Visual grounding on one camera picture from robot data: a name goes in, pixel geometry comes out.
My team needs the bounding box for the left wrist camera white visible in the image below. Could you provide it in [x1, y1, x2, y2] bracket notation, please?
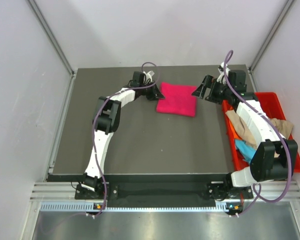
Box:
[143, 70, 155, 83]

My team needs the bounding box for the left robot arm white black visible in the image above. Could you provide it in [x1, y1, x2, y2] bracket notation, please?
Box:
[81, 70, 165, 199]

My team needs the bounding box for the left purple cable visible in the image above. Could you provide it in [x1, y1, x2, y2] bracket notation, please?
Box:
[91, 62, 159, 217]

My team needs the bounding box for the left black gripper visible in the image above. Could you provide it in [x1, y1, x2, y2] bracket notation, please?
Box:
[139, 80, 165, 101]

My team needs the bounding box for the blue t shirt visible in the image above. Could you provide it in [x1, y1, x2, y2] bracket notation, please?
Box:
[234, 139, 256, 164]

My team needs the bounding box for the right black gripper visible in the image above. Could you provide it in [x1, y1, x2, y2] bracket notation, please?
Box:
[191, 75, 232, 105]

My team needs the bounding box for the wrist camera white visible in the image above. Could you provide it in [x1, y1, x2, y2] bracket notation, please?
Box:
[143, 70, 155, 83]
[216, 62, 230, 85]

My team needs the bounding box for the aluminium frame rail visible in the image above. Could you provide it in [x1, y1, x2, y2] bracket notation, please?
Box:
[29, 181, 300, 201]

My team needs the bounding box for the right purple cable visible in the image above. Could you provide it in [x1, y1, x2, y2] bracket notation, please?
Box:
[223, 49, 295, 218]

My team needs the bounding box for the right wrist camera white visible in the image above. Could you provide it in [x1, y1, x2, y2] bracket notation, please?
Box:
[216, 62, 230, 85]

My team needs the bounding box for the orange t shirt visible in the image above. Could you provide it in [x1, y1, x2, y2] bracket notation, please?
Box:
[228, 119, 242, 140]

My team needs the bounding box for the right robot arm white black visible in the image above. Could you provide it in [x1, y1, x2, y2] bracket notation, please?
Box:
[192, 69, 298, 200]

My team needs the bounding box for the pink t shirt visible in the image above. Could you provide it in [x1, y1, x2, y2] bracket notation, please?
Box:
[156, 82, 197, 117]

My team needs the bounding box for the slotted cable duct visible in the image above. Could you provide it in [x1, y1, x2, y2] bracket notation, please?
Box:
[40, 201, 242, 213]

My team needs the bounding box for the purple cable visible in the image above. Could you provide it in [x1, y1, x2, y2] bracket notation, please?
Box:
[91, 62, 159, 217]
[223, 49, 295, 218]

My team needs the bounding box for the beige t shirt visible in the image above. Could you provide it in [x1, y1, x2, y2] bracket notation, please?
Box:
[225, 109, 294, 150]

